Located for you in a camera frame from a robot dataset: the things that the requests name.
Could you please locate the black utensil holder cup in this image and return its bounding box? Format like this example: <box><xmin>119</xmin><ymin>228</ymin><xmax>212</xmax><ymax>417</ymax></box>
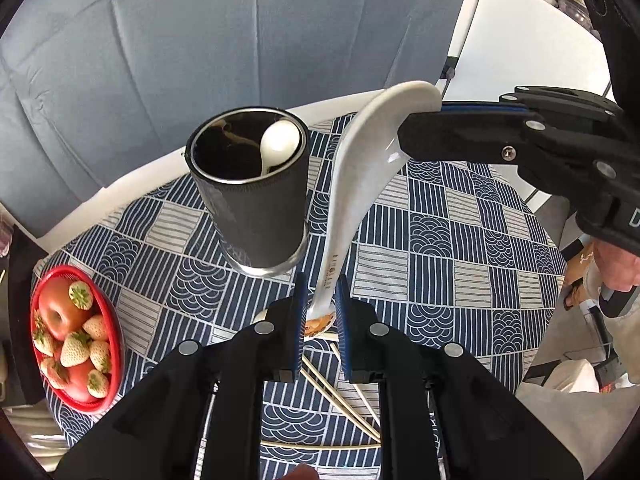
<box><xmin>185</xmin><ymin>106</ymin><xmax>311</xmax><ymax>278</ymax></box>

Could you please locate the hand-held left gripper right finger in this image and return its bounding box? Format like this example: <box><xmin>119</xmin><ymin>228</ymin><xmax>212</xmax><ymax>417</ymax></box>
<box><xmin>335</xmin><ymin>275</ymin><xmax>586</xmax><ymax>480</ymax></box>

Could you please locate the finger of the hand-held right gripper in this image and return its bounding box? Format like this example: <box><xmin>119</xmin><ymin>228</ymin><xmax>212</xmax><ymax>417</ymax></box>
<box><xmin>440</xmin><ymin>86</ymin><xmax>624</xmax><ymax>122</ymax></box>
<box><xmin>397</xmin><ymin>110</ymin><xmax>632</xmax><ymax>207</ymax></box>

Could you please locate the long white ceramic spoon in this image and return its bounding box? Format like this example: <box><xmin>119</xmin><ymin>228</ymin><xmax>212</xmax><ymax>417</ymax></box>
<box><xmin>307</xmin><ymin>80</ymin><xmax>443</xmax><ymax>323</ymax></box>

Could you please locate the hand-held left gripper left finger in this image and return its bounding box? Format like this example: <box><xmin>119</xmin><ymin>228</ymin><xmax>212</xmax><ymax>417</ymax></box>
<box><xmin>54</xmin><ymin>272</ymin><xmax>311</xmax><ymax>480</ymax></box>

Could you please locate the large red apple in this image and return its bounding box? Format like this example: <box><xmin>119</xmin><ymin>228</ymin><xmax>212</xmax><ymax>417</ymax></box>
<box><xmin>36</xmin><ymin>277</ymin><xmax>96</xmax><ymax>343</ymax></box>

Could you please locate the blue-grey backdrop cloth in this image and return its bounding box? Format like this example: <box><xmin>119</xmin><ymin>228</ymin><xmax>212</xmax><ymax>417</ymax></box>
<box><xmin>0</xmin><ymin>0</ymin><xmax>476</xmax><ymax>241</ymax></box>

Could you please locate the cream curtain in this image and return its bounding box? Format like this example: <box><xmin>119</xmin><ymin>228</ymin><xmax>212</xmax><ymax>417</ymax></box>
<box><xmin>0</xmin><ymin>405</ymin><xmax>71</xmax><ymax>471</ymax></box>

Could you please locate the pile of pale strawberries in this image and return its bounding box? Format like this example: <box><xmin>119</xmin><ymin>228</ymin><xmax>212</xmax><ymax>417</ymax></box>
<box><xmin>32</xmin><ymin>280</ymin><xmax>113</xmax><ymax>401</ymax></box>

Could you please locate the red fruit bowl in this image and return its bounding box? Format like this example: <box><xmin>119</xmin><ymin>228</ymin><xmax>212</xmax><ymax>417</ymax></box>
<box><xmin>30</xmin><ymin>266</ymin><xmax>126</xmax><ymax>415</ymax></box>

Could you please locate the blue patterned tablecloth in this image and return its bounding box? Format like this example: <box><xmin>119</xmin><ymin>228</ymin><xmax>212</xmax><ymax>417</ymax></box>
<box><xmin>32</xmin><ymin>112</ymin><xmax>568</xmax><ymax>480</ymax></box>

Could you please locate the wooden chopstick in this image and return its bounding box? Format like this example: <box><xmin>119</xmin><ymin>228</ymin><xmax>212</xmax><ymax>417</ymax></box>
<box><xmin>260</xmin><ymin>441</ymin><xmax>382</xmax><ymax>450</ymax></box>
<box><xmin>300</xmin><ymin>357</ymin><xmax>381</xmax><ymax>440</ymax></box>
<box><xmin>327</xmin><ymin>341</ymin><xmax>378</xmax><ymax>418</ymax></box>
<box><xmin>299</xmin><ymin>362</ymin><xmax>351</xmax><ymax>413</ymax></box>

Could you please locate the white printed ceramic spoon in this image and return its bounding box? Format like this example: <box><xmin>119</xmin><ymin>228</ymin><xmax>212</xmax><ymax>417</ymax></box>
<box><xmin>251</xmin><ymin>309</ymin><xmax>338</xmax><ymax>338</ymax></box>

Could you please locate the white panel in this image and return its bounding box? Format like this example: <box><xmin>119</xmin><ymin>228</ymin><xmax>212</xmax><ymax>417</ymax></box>
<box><xmin>440</xmin><ymin>0</ymin><xmax>616</xmax><ymax>106</ymax></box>

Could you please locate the person's white clothing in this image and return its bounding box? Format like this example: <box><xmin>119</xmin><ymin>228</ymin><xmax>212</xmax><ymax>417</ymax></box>
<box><xmin>515</xmin><ymin>355</ymin><xmax>640</xmax><ymax>480</ymax></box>

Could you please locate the small red apple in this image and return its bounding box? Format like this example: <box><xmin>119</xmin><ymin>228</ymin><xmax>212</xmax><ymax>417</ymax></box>
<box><xmin>65</xmin><ymin>360</ymin><xmax>98</xmax><ymax>403</ymax></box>

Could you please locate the person's right hand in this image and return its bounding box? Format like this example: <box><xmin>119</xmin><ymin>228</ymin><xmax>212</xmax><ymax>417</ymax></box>
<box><xmin>592</xmin><ymin>239</ymin><xmax>640</xmax><ymax>293</ymax></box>

